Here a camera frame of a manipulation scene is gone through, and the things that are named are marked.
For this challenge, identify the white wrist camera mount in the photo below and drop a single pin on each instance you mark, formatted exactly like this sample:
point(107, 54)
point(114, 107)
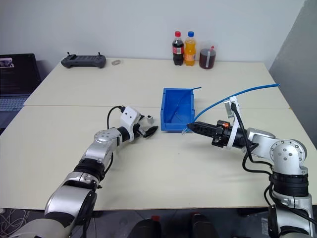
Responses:
point(128, 115)
point(234, 104)

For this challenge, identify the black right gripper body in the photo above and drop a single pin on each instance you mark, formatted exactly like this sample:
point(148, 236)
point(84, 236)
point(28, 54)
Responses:
point(221, 135)

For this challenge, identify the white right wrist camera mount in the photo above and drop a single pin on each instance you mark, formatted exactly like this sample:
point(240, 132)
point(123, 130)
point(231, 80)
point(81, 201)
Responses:
point(234, 104)

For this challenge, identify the clear jar dark red liquid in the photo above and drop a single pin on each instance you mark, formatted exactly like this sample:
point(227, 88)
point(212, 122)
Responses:
point(207, 58)

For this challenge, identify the white coupler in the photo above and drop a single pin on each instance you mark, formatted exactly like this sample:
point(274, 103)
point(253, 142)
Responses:
point(149, 119)

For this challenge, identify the cola bottle red cap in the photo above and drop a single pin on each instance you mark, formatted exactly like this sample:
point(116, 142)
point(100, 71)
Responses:
point(178, 49)

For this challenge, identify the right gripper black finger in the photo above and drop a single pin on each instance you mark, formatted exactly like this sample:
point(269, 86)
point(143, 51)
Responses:
point(205, 126)
point(205, 132)

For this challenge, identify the dark laptop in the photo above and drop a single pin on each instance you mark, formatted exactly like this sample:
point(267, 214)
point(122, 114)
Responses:
point(17, 74)

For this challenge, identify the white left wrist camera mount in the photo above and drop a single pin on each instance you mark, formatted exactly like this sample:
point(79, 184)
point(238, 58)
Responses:
point(128, 115)

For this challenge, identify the dark rounded shape red spot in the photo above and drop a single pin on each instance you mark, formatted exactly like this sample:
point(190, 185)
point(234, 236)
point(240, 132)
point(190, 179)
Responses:
point(147, 228)

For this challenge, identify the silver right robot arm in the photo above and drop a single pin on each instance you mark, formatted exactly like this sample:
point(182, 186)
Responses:
point(284, 151)

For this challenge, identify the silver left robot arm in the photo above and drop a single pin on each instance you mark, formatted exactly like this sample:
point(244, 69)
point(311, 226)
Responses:
point(104, 138)

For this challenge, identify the blue plastic bin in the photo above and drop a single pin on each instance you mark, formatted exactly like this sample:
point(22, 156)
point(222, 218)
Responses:
point(168, 109)

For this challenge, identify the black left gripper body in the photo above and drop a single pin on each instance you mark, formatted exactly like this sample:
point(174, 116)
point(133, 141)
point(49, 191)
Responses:
point(139, 131)

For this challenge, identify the small clear tape roll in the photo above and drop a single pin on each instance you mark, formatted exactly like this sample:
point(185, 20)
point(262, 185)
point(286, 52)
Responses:
point(116, 62)

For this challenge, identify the dark grey handheld controller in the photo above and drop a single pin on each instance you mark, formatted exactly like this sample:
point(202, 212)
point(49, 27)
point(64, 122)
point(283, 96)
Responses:
point(83, 60)

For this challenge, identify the orange soda bottle blue cap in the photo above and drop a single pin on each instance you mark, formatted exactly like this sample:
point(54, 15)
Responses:
point(190, 50)

